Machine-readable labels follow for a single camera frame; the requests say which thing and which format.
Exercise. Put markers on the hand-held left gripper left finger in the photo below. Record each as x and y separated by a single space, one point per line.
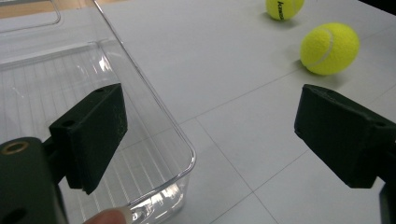
90 137

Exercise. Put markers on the white board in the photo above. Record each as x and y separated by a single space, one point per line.
218 62

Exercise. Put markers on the yellow tennis ball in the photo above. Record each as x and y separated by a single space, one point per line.
283 8
330 49

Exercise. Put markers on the wooden table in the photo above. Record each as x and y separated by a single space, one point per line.
77 3

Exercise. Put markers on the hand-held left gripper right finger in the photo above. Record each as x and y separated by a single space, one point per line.
345 140

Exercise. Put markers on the clear plastic bin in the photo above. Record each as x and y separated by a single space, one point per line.
31 93

